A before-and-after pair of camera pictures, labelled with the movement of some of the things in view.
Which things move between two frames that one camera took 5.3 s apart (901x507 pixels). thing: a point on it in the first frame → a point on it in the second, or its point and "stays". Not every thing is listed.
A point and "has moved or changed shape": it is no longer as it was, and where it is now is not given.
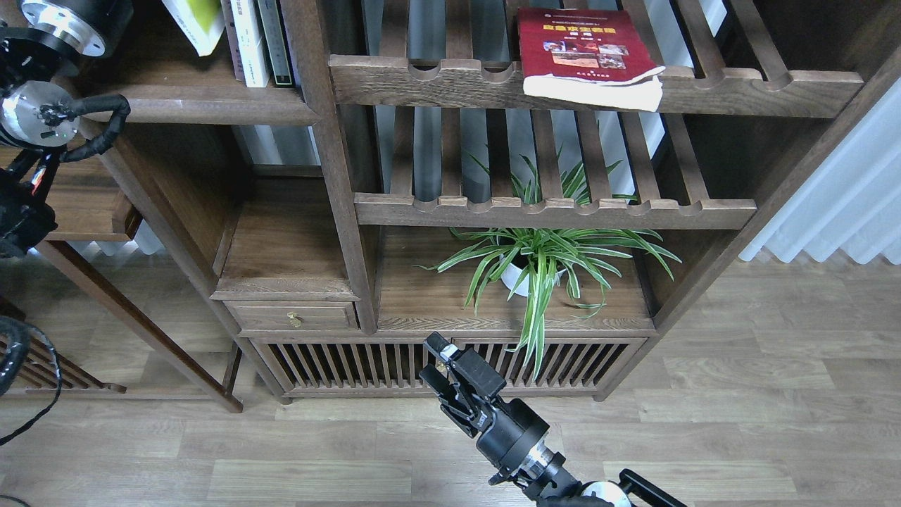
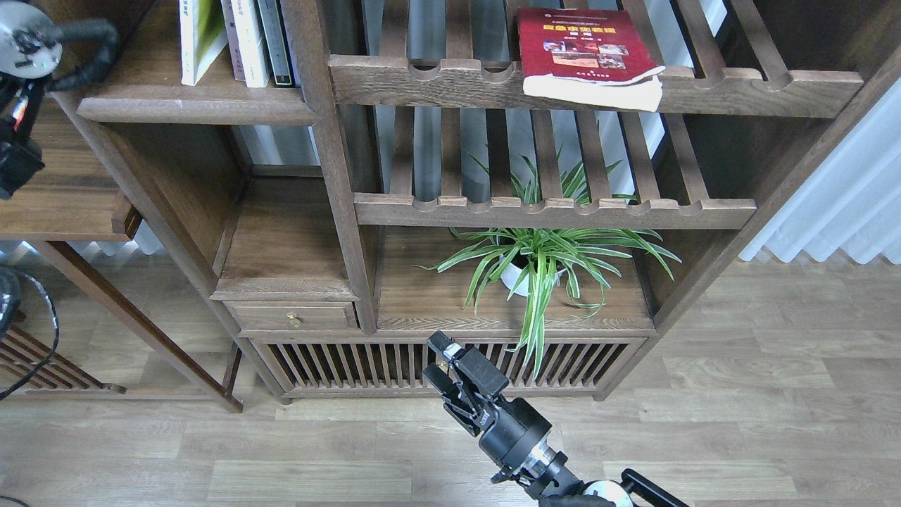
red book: [586, 55] stays
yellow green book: [202, 22] has moved or changed shape
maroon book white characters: [233, 40] stays
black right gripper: [509, 432] stays
